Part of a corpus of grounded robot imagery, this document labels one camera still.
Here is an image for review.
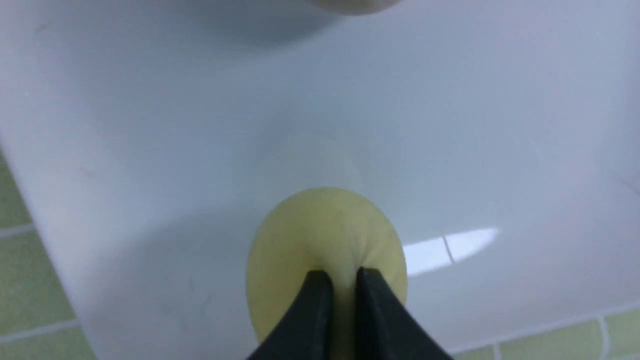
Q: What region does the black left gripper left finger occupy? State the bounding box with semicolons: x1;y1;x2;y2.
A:
248;270;334;360

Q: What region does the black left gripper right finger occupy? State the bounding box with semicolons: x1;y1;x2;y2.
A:
355;268;452;360

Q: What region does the yellow steamed bun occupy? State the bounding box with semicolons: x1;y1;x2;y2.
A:
246;187;408;360

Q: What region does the grey white steamed bun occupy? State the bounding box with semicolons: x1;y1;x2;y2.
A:
308;0;402;16

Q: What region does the white square plate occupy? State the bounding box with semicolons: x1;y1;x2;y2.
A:
1;0;639;360

